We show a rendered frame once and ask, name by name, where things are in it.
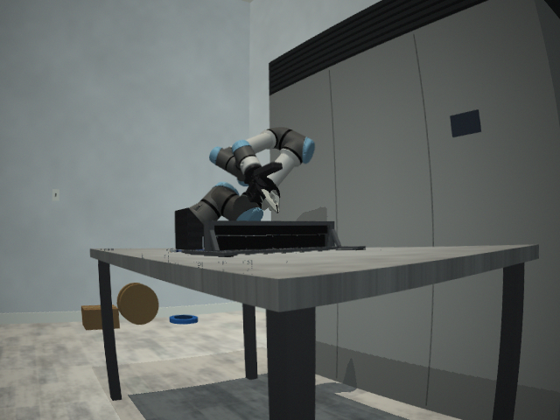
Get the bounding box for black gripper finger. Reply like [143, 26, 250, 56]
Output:
[269, 184, 280, 213]
[254, 183, 278, 213]

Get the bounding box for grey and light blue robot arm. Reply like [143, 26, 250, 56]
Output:
[189, 127, 315, 224]

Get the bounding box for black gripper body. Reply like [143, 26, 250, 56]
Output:
[244, 164, 275, 203]

